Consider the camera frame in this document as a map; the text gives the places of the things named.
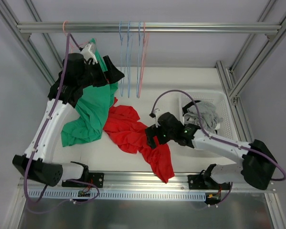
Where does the black tank top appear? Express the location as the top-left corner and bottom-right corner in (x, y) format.
(182, 101), (222, 134)

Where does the green tank top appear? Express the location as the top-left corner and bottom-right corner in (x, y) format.
(60, 38), (118, 147)

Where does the red tank top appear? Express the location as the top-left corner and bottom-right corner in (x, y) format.
(103, 97), (175, 183)

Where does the blue hanger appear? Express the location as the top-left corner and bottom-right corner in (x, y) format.
(118, 21), (125, 96)
(127, 21), (133, 98)
(136, 21), (143, 98)

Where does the grey tank top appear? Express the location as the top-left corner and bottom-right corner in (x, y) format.
(183, 100), (223, 131)

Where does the pink hanger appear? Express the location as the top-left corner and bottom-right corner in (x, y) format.
(62, 21), (84, 53)
(139, 22), (149, 98)

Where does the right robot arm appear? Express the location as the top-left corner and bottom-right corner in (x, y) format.
(145, 112), (276, 190)

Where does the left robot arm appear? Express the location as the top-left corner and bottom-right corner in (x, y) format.
(12, 53), (124, 187)

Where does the white plastic basket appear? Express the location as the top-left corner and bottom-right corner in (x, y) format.
(179, 90), (238, 140)

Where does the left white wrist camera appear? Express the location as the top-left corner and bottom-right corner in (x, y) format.
(81, 42), (98, 64)

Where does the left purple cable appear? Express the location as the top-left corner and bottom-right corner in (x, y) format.
(23, 32), (100, 205)

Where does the aluminium front rail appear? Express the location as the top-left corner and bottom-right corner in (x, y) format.
(28, 171), (278, 193)

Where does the white slotted cable duct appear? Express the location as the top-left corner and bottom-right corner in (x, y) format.
(28, 189), (208, 201)

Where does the aluminium frame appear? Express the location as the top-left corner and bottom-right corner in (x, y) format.
(0, 0), (286, 115)

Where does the aluminium hanging rail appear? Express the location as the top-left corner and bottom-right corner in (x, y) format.
(17, 21), (282, 34)

